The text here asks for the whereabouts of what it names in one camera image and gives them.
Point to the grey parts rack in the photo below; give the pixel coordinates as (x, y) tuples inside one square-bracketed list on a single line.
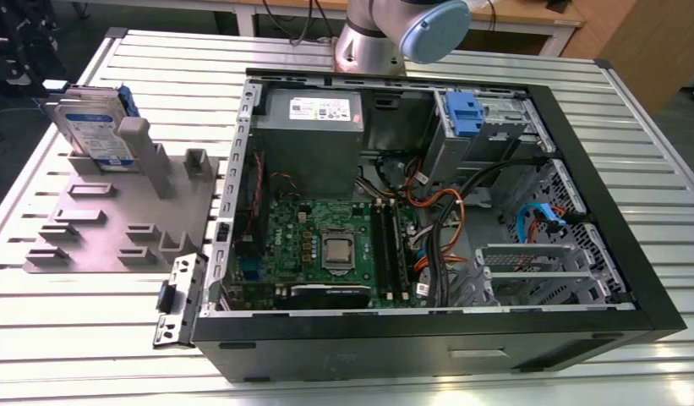
[(115, 220)]

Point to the brown wooden cabinet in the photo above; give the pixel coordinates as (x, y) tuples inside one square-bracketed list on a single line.
[(651, 42)]

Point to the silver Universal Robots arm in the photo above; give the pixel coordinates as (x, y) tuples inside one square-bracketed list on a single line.
[(369, 51)]

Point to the hard disk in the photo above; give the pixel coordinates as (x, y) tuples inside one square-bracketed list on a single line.
[(90, 127)]

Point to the RAM stick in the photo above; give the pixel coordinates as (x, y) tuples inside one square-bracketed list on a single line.
[(399, 249)]

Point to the grey power supply unit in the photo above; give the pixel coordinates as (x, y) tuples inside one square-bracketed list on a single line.
[(307, 160)]

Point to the blue plastic drive latch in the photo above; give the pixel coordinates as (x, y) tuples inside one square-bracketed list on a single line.
[(465, 110)]

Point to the metal expansion slot bracket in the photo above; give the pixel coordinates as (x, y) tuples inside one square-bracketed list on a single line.
[(183, 270)]

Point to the silver CPU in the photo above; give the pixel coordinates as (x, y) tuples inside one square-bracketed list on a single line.
[(338, 251)]

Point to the metal optical drive cage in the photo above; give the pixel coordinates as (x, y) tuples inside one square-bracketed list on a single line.
[(493, 148)]

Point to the white frame wooden desk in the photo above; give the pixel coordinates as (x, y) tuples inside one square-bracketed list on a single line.
[(543, 14)]

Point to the metal disk bay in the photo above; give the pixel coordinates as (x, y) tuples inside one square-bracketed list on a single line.
[(535, 275)]

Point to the black open PC case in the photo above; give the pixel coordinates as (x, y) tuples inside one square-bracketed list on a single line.
[(381, 351)]

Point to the green motherboard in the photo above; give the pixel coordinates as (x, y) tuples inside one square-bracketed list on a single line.
[(290, 254)]

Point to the CPU socket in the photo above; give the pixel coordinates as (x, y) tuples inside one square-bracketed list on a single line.
[(341, 271)]

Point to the black graphics card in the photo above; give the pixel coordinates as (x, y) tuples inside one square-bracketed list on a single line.
[(323, 296)]

